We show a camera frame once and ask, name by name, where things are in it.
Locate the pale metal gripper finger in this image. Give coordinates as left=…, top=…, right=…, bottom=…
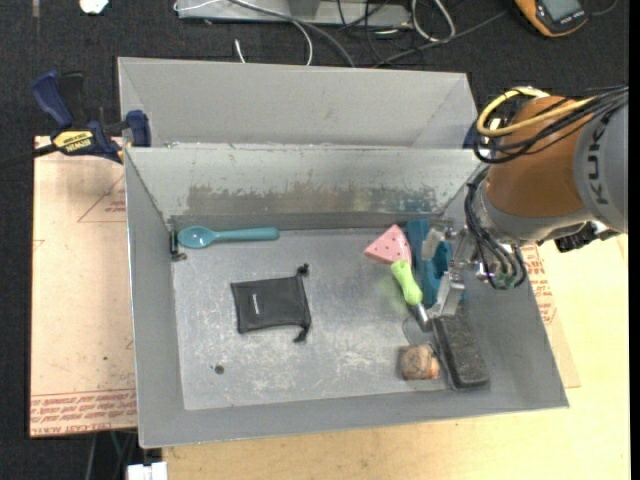
left=421, top=223, right=457, bottom=261
left=428, top=273, right=470, bottom=319

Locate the teal plastic object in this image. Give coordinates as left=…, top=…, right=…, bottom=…
left=403, top=219, right=469, bottom=305

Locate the pink watermelon slice toy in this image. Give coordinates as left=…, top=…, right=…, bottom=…
left=363, top=223, right=414, bottom=267

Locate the black rectangular block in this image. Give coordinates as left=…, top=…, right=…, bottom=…
left=431, top=314, right=491, bottom=390

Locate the brown speckled ball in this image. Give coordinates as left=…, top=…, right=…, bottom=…
left=397, top=343, right=442, bottom=382

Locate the grey metal bin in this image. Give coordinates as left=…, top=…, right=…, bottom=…
left=117, top=56, right=570, bottom=450

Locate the teal plastic spoon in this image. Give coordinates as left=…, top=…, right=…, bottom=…
left=177, top=225, right=281, bottom=250

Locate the green handled metal tool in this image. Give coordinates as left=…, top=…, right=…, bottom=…
left=389, top=259, right=434, bottom=333

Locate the black cylinder on white bracket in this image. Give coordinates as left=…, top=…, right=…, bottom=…
left=538, top=220, right=621, bottom=254

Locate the black drawstring pouch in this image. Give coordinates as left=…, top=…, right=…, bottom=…
left=229, top=263, right=313, bottom=344

